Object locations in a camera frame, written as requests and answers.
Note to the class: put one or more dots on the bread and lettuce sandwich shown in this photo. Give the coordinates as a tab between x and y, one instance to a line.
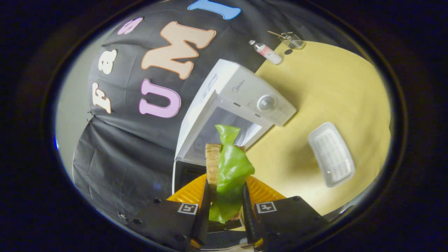
231	168

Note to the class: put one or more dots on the white rectangular plate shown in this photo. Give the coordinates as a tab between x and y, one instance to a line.
330	154

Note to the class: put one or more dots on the white microwave oven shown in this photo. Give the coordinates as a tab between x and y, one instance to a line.
241	91

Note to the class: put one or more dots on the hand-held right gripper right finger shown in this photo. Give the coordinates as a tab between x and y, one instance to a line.
250	224

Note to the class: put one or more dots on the thin wooden stick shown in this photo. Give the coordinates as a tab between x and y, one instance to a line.
274	34

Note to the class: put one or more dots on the black backdrop cloth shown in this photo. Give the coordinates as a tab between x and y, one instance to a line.
115	157

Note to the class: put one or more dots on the clear bottle with pink label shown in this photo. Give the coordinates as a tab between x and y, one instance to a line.
267	52

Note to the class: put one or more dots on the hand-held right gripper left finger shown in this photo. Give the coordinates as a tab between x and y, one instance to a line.
203	220

